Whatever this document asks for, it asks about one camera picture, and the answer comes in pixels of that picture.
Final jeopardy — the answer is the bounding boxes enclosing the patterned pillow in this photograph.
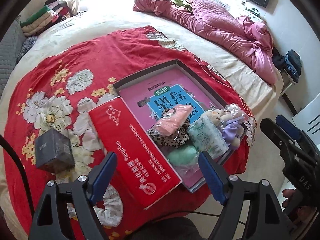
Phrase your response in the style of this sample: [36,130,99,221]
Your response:
[16,36,37,63]

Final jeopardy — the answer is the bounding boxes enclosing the red floral cloth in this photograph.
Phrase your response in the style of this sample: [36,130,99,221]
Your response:
[1,26,253,239]

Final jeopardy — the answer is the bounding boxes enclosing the crumpled paper packets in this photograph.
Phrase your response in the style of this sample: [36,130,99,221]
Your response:
[55,171,78,220]

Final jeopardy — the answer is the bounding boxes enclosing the clear plastic wrapped item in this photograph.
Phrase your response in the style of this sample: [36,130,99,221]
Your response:
[223,103,248,121]

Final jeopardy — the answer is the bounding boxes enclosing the dark grey small box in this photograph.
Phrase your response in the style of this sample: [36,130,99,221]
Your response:
[35,128,75,174]

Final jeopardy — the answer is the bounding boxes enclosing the cream bed sheet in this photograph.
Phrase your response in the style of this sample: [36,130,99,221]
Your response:
[1,7,283,179]

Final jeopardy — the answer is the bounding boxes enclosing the green and pink sponge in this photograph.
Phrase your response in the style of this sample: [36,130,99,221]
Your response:
[165,143,202,184]

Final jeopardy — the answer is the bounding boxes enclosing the green white tissue pack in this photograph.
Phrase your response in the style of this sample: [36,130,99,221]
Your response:
[187,117,228,159]

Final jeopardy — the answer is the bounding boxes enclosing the white chair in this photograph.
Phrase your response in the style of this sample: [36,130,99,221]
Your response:
[292,95,320,145]

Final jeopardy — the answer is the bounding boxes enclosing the dark clothes pile on stool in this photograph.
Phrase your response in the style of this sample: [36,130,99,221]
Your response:
[272,47,302,83]

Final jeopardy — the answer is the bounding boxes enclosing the white floral scrunchie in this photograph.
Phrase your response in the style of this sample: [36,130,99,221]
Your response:
[94,185,124,228]

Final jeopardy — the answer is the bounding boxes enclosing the stack of folded blankets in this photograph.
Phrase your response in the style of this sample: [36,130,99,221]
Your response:
[20,0,73,37]

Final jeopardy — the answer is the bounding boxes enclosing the black cable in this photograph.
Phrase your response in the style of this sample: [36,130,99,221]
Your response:
[0,134,36,218]

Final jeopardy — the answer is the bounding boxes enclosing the grey padded headboard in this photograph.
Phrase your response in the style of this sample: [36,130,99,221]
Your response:
[0,16,26,95]

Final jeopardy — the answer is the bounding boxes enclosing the pink and blue book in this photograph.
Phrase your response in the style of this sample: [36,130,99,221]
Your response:
[119,67,221,188]

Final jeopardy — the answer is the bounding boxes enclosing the pink face mask pack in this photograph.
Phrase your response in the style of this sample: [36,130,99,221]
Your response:
[153,104,193,136]

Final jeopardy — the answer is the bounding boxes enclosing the small plush bear doll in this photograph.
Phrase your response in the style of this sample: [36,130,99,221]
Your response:
[202,109,244,150]

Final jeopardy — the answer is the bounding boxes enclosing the red tissue box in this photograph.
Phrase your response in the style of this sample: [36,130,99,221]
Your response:
[88,96,182,210]

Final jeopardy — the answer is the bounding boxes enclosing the person's right hand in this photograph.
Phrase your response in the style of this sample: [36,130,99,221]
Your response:
[281,189,319,227]

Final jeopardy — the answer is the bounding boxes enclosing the pink quilted duvet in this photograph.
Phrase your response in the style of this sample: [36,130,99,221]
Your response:
[133,0,277,85]

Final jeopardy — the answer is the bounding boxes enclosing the grey shallow box tray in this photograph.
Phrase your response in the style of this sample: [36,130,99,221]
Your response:
[114,60,248,192]

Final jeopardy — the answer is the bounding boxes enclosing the leopard print scrunchie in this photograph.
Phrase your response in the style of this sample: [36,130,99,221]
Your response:
[147,118,190,148]

